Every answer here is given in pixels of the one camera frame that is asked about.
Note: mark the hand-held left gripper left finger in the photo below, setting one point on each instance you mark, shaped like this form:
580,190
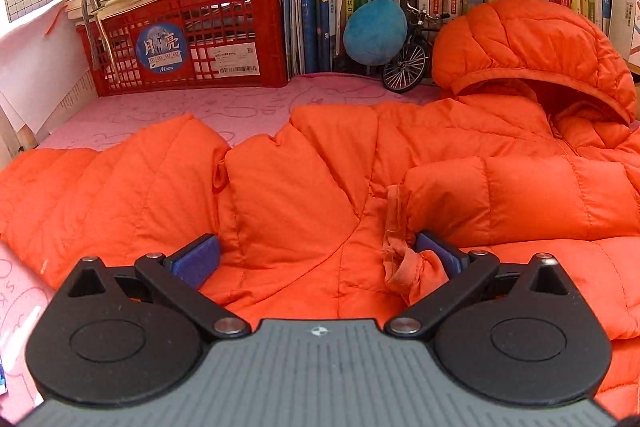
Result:
195,264

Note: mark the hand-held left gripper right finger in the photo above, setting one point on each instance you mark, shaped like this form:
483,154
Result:
440,254

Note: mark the orange puffer jacket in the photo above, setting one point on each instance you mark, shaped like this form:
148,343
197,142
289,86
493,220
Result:
300,207

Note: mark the miniature bicycle model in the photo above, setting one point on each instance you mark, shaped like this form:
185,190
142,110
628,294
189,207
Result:
400,69

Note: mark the blue plush ball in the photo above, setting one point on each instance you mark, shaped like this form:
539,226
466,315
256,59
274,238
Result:
375,32

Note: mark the red plastic crate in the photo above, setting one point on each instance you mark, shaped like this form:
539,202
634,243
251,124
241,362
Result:
225,22

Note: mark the white paper sheets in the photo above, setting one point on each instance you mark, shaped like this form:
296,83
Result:
35,67

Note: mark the grey metal clip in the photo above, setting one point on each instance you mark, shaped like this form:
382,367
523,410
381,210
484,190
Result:
92,22

